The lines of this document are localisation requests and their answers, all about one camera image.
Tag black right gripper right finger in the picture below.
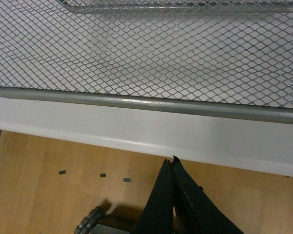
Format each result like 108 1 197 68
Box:
172 156 242 234

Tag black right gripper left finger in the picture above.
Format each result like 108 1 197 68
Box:
131 159 174 234

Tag silver wire mesh rack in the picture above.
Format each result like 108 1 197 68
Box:
0 0 293 124

